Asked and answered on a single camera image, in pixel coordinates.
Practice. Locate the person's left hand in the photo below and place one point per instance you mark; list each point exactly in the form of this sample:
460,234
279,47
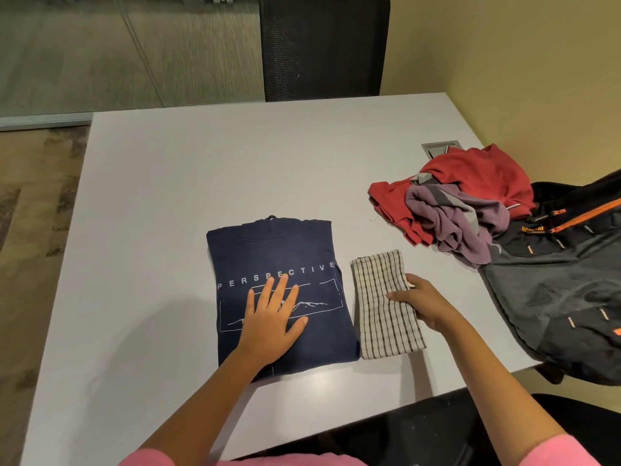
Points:
267,330

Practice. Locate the person's right hand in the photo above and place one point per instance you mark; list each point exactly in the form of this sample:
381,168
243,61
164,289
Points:
427,303

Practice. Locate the striped knit top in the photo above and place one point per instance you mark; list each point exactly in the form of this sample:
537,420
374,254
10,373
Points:
383,325

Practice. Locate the navy blue hoodie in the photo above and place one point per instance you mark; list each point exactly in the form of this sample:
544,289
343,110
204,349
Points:
281,247

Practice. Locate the mauve striped t-shirt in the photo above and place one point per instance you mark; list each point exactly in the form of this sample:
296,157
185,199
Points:
451,218

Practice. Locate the red garment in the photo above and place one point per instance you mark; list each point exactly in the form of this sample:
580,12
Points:
485,179

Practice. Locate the black orange backpack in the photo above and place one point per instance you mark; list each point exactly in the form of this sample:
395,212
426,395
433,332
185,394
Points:
563,286

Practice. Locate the person's left forearm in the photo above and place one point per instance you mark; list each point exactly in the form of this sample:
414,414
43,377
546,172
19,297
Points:
204,412

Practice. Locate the person's right forearm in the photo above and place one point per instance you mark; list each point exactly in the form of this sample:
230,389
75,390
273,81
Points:
499,388

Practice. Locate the person's pink shirt torso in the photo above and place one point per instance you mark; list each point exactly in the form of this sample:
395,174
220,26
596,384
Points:
291,461

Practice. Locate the person's left pink sleeve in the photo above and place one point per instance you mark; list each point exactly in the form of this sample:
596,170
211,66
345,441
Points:
145,458

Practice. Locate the person's pink sleeve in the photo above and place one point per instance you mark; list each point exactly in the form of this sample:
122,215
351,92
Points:
563,453
145,458

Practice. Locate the person's right pink sleeve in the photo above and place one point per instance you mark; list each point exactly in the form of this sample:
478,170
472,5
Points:
563,453

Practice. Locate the black mesh office chair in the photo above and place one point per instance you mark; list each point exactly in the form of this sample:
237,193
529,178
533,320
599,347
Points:
325,48

